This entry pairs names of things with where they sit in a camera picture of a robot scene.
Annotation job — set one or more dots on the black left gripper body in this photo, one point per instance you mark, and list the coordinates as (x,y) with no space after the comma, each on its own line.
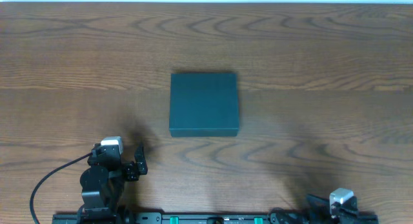
(131,170)

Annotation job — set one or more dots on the black gift box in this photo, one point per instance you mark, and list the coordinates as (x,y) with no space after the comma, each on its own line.
(204,105)

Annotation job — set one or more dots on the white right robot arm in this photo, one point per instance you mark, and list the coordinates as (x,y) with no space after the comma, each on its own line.
(333,210)

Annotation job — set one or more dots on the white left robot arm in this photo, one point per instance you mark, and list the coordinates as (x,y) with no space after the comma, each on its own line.
(104,182)

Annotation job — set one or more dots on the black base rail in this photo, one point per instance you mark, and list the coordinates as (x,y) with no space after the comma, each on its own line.
(158,218)

